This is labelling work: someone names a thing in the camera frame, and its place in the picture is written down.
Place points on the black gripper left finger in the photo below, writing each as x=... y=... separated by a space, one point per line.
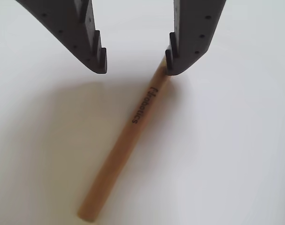
x=69 y=25

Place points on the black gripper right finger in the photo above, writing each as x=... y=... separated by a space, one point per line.
x=194 y=28

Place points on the light wooden pen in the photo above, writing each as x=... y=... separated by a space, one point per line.
x=133 y=131

